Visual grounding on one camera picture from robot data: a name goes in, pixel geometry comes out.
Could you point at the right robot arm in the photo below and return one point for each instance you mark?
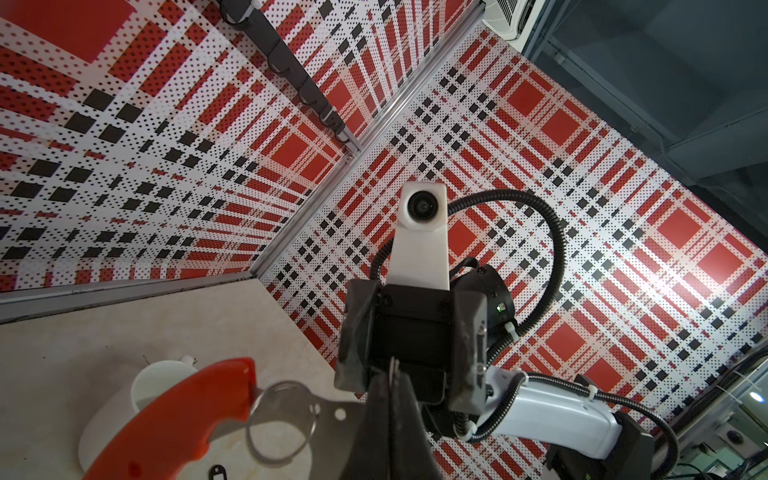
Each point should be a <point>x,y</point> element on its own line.
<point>590,434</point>

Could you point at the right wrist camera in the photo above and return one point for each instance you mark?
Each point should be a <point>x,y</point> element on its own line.
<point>419,256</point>

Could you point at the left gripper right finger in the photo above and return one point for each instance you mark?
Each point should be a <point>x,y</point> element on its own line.
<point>410,454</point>

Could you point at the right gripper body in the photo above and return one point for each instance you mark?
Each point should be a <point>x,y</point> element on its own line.
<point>438,337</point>

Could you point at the black key tag with key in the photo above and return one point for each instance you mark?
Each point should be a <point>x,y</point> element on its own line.
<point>217,472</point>

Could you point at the black hook rail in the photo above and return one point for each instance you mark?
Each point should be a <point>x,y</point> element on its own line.
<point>243,16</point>

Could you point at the red handled key ring holder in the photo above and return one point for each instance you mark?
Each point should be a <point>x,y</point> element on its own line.
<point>177,427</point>

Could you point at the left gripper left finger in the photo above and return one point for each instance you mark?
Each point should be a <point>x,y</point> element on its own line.
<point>369,456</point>

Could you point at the white mug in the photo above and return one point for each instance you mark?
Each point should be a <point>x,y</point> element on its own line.
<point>151,382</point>

